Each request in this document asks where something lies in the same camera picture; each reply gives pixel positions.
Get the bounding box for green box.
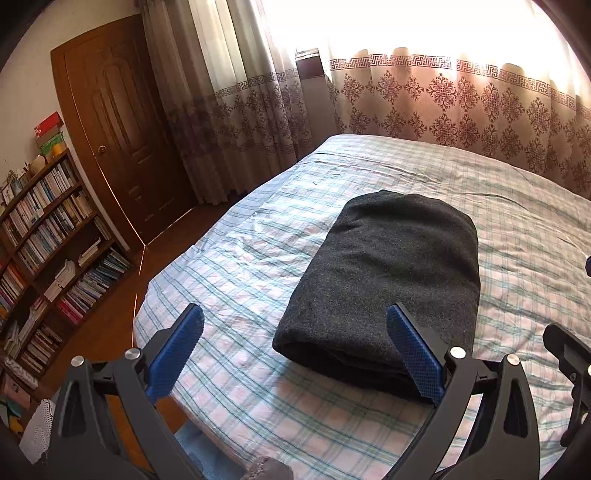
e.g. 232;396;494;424
39;131;68;157

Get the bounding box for grey floor air conditioner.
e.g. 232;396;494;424
295;46;340;155

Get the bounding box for patterned beige curtain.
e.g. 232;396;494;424
141;0;315;206
323;0;591;200

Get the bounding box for red box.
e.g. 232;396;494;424
34;112;64;138

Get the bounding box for brown wooden door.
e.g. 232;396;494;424
50;14;197;245

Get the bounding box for wooden bookshelf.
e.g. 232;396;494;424
0;148;137;402

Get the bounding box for rows of books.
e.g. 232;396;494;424
0;159;132;374

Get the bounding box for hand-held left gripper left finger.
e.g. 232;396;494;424
46;303;206;480

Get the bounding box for bed with plaid sheet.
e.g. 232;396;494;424
133;134;591;480

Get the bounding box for white mesh basket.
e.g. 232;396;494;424
18;399;56;464

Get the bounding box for dark grey blanket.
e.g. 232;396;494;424
271;189;481;407

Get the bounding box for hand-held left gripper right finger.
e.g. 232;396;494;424
383;302;541;480

